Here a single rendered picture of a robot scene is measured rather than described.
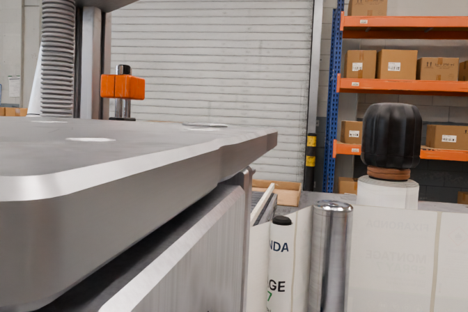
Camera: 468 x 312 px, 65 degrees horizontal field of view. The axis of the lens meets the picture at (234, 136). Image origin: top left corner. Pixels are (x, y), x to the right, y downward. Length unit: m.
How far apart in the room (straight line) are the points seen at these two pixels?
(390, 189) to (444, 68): 3.94
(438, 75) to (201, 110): 2.79
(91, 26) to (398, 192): 0.47
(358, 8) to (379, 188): 3.85
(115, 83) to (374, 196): 0.38
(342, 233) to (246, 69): 4.55
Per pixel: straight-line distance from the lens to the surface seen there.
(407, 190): 0.57
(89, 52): 0.54
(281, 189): 1.68
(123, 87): 0.49
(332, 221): 0.36
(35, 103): 0.69
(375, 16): 4.29
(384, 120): 0.55
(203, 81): 4.96
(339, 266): 0.38
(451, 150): 4.38
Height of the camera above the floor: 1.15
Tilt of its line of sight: 3 degrees down
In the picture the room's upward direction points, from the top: 3 degrees clockwise
